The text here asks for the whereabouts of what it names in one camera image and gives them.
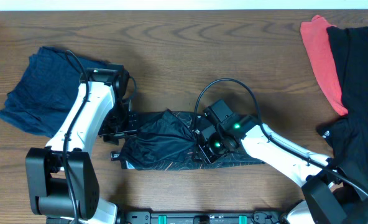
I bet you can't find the red orange garment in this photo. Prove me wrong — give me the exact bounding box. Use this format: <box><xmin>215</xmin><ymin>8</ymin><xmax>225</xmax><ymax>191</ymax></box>
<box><xmin>300</xmin><ymin>15</ymin><xmax>348</xmax><ymax>116</ymax></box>

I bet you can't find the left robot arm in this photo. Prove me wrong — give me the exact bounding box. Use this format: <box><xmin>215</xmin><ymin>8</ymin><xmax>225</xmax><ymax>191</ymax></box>
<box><xmin>25</xmin><ymin>64</ymin><xmax>131</xmax><ymax>223</ymax></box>

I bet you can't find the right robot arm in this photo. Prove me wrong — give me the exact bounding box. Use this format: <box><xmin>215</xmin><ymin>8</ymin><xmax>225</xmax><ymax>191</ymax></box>
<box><xmin>191</xmin><ymin>112</ymin><xmax>368</xmax><ymax>223</ymax></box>

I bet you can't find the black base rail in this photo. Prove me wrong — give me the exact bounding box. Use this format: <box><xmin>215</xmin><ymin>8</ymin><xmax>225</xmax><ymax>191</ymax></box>
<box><xmin>45</xmin><ymin>210</ymin><xmax>292</xmax><ymax>224</ymax></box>

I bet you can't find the plain black t-shirt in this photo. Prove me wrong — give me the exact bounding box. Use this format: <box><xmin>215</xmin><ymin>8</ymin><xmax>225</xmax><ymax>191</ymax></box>
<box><xmin>317</xmin><ymin>27</ymin><xmax>368</xmax><ymax>180</ymax></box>

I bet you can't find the folded navy blue garment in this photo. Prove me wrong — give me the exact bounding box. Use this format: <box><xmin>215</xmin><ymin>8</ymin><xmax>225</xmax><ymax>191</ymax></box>
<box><xmin>0</xmin><ymin>46</ymin><xmax>110</xmax><ymax>139</ymax></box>

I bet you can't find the black patterned cycling jersey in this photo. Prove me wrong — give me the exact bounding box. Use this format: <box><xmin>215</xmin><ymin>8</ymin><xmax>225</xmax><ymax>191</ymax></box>
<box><xmin>110</xmin><ymin>110</ymin><xmax>263</xmax><ymax>170</ymax></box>

